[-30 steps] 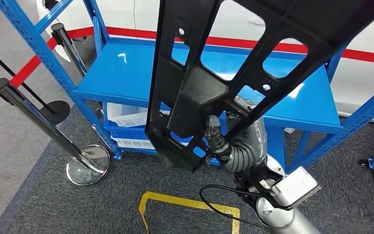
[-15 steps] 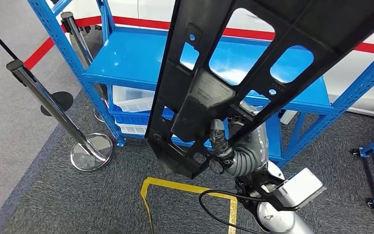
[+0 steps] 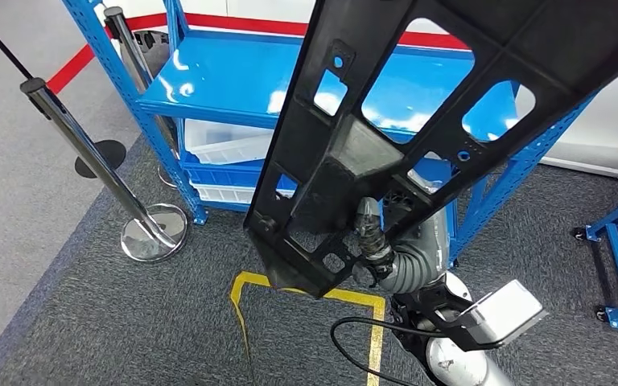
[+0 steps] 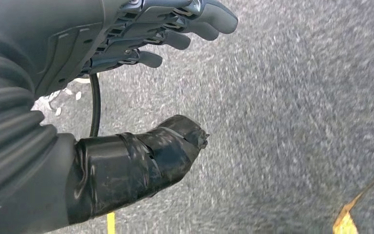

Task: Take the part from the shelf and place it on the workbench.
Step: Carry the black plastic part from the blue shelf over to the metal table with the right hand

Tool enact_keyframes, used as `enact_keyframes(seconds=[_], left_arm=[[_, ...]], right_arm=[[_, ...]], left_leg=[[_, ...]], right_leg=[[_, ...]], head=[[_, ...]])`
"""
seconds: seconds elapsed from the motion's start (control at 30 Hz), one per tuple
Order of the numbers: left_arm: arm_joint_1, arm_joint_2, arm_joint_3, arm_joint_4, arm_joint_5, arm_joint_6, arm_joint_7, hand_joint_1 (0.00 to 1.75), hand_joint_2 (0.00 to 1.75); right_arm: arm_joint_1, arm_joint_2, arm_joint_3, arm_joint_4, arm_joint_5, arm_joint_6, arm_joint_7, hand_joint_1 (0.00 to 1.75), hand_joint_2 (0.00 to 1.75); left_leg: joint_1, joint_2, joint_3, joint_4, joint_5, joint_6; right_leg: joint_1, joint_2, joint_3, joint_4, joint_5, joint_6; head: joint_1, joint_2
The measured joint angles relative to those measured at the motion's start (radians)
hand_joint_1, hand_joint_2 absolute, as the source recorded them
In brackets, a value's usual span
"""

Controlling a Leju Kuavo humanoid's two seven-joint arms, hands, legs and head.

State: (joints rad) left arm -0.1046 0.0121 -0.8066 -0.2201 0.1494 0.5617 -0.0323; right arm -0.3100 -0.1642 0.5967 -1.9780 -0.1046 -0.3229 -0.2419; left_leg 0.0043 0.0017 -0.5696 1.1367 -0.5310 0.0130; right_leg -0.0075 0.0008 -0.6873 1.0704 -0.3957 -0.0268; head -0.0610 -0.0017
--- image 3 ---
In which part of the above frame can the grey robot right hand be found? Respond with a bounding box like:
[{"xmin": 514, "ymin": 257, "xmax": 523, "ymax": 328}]
[{"xmin": 354, "ymin": 197, "xmax": 452, "ymax": 279}]

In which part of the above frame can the long black plastic part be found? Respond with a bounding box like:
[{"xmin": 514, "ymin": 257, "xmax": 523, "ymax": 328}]
[{"xmin": 243, "ymin": 0, "xmax": 618, "ymax": 299}]

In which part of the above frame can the blue metal shelf rack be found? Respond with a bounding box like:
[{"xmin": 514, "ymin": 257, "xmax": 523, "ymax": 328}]
[{"xmin": 60, "ymin": 0, "xmax": 604, "ymax": 268}]

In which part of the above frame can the yellow floor tape square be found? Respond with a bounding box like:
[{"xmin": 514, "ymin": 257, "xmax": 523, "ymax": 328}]
[{"xmin": 229, "ymin": 270, "xmax": 386, "ymax": 386}]

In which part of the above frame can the white ribbed plastic crate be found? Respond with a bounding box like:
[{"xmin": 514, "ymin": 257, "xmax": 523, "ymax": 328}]
[{"xmin": 188, "ymin": 183, "xmax": 260, "ymax": 206}]

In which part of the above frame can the translucent white plastic crate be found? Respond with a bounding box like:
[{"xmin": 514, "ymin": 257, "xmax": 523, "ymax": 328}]
[{"xmin": 183, "ymin": 117, "xmax": 276, "ymax": 166}]

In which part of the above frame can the red barrier belt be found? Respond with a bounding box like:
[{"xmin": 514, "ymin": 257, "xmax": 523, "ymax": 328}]
[{"xmin": 46, "ymin": 12, "xmax": 618, "ymax": 96}]

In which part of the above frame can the white car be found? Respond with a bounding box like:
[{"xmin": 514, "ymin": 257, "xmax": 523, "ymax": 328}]
[{"xmin": 95, "ymin": 0, "xmax": 618, "ymax": 181}]

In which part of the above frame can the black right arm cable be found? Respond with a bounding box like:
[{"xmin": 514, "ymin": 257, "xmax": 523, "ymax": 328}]
[{"xmin": 330, "ymin": 317, "xmax": 449, "ymax": 386}]

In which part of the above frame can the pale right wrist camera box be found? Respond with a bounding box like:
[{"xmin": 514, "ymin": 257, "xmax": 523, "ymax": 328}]
[{"xmin": 457, "ymin": 279, "xmax": 550, "ymax": 353}]

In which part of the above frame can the black stanchion post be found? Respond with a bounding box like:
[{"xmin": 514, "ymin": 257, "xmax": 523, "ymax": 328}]
[{"xmin": 0, "ymin": 2, "xmax": 128, "ymax": 179}]

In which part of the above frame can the chrome stanchion post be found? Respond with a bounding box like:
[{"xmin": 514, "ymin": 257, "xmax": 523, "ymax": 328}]
[
  {"xmin": 103, "ymin": 6, "xmax": 182, "ymax": 188},
  {"xmin": 19, "ymin": 77, "xmax": 189, "ymax": 264}
]

